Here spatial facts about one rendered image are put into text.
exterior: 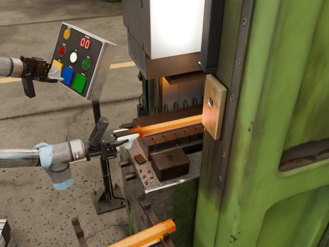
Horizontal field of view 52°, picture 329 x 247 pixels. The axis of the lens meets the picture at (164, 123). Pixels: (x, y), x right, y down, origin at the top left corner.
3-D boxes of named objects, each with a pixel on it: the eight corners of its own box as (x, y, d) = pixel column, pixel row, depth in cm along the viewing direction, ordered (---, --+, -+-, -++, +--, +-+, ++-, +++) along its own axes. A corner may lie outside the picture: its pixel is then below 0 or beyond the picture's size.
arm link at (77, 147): (68, 136, 125) (72, 150, 119) (81, 134, 126) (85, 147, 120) (71, 152, 129) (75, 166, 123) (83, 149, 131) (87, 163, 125)
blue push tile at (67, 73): (69, 86, 163) (73, 71, 161) (60, 80, 167) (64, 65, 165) (72, 86, 164) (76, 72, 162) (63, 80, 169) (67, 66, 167)
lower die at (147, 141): (148, 160, 131) (148, 144, 126) (133, 130, 146) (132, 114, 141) (242, 136, 143) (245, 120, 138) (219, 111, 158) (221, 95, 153)
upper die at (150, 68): (146, 80, 110) (145, 53, 104) (128, 54, 124) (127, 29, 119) (257, 59, 122) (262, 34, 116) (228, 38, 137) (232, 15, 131)
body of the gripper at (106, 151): (113, 145, 135) (83, 152, 131) (112, 128, 130) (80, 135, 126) (118, 157, 129) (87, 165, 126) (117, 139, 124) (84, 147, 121)
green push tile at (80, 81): (81, 93, 157) (86, 78, 155) (72, 87, 162) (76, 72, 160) (84, 94, 159) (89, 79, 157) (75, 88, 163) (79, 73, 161)
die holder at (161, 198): (148, 262, 145) (145, 191, 118) (124, 198, 174) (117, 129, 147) (259, 223, 162) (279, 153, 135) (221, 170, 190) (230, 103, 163)
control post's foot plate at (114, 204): (96, 216, 221) (94, 207, 216) (89, 191, 238) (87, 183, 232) (128, 207, 228) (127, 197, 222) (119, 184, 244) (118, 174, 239)
